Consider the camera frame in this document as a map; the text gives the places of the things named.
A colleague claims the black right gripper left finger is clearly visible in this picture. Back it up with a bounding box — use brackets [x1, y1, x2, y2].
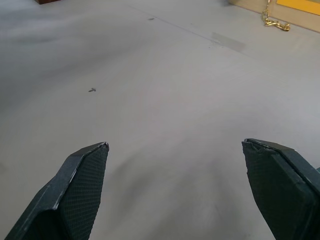
[4, 141, 110, 240]

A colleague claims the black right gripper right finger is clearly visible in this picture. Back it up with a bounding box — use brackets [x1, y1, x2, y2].
[241, 138, 320, 240]

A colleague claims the light wooden board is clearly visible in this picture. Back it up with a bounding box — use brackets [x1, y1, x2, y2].
[226, 0, 320, 36]

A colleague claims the gold metal chain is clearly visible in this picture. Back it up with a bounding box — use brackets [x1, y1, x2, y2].
[261, 0, 291, 33]

